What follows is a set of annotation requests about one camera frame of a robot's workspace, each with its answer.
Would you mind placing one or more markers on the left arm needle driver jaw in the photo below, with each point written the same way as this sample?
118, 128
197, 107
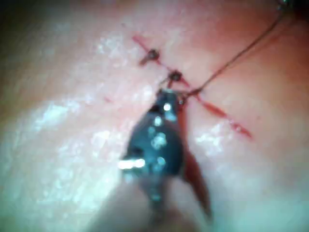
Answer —
285, 3

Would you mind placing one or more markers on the right arm needle driver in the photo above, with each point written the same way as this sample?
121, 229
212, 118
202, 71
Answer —
157, 142

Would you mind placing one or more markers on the right arm needle driver jaw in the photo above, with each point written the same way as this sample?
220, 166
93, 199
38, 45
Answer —
169, 97

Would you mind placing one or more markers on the black thread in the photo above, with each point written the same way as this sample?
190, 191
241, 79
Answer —
231, 60

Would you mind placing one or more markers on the black stitching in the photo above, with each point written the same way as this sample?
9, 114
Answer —
175, 76

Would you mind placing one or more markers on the tissue pad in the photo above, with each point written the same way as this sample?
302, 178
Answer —
72, 96

